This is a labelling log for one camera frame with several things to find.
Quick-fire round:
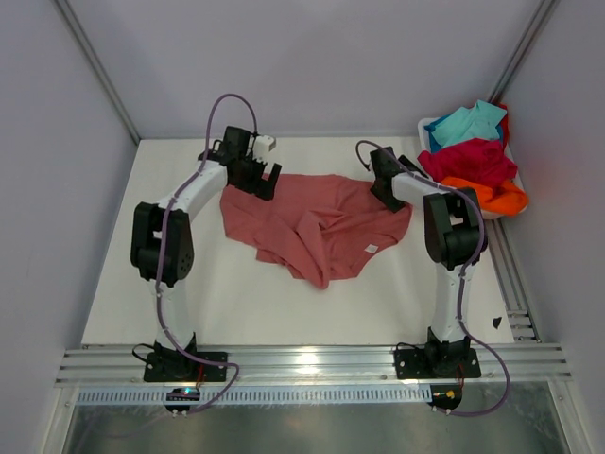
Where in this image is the salmon pink t shirt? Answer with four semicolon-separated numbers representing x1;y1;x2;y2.
219;174;413;289

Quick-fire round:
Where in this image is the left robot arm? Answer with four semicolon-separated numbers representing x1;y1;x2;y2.
130;126;282;383

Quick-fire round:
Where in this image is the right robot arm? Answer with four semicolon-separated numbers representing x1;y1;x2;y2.
370;148;487;379

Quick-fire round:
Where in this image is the white plastic bin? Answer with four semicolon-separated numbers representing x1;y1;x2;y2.
418;118;524;220

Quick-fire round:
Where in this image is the crimson red t shirt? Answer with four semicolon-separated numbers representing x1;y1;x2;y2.
418;138;518;188

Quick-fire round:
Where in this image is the teal t shirt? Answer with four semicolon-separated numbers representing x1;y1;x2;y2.
423;100;508;153

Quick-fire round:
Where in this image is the orange t shirt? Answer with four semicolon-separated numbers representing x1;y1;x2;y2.
441;177;529;217

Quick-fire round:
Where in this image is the red t shirt in bin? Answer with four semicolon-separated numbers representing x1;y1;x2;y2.
496;103;510;148

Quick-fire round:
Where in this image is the right black controller board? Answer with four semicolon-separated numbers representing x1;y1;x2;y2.
428;384;462;412

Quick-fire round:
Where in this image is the black controller board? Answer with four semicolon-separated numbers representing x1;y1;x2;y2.
164;386;200;413
428;384;462;412

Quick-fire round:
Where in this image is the left black controller board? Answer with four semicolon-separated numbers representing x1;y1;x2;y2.
164;386;200;413

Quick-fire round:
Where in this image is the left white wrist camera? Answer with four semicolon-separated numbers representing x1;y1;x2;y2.
251;135;277;159

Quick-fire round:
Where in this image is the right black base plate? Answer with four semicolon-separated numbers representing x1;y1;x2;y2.
393;342;482;379

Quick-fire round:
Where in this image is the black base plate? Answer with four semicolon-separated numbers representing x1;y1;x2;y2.
393;342;482;379
143;350;227;383

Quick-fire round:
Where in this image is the right side aluminium rail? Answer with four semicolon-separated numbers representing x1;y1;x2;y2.
485;219;542;343

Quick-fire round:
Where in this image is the aluminium rail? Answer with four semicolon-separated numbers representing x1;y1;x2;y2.
485;219;542;343
55;343;572;388

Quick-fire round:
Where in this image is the left corner aluminium post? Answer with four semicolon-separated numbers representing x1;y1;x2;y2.
51;0;142;146

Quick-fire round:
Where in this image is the corner aluminium post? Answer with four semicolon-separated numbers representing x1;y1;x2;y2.
489;0;561;104
51;0;142;146

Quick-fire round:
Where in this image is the slotted grey cable duct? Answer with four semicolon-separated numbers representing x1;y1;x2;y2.
75;383;430;406

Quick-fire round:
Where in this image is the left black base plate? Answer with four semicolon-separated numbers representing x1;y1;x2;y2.
143;350;227;383

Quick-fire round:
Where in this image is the right corner aluminium post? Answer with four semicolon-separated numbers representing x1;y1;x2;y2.
489;0;561;104

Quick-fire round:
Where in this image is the aluminium front rail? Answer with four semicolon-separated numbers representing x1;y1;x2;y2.
55;343;572;388

